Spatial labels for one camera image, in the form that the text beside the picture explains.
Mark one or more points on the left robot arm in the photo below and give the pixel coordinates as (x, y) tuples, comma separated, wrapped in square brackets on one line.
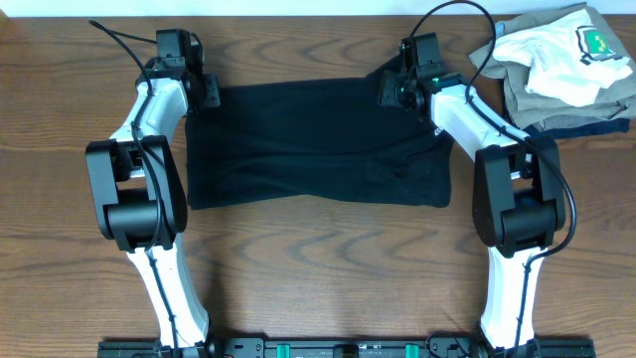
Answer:
[(141, 205)]

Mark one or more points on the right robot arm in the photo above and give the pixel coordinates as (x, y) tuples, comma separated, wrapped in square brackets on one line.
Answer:
[(520, 199)]

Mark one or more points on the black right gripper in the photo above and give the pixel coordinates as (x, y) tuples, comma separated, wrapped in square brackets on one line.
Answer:
[(388, 83)]

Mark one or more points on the grey folded garment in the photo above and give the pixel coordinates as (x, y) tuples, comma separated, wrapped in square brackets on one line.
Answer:
[(514, 76)]

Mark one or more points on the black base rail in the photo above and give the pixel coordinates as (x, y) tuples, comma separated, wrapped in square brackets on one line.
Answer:
[(437, 345)]

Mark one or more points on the black polo shirt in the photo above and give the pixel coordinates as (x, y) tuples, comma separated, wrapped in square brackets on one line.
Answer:
[(326, 138)]

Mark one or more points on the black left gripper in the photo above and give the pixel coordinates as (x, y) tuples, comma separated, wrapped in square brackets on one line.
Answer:
[(212, 98)]

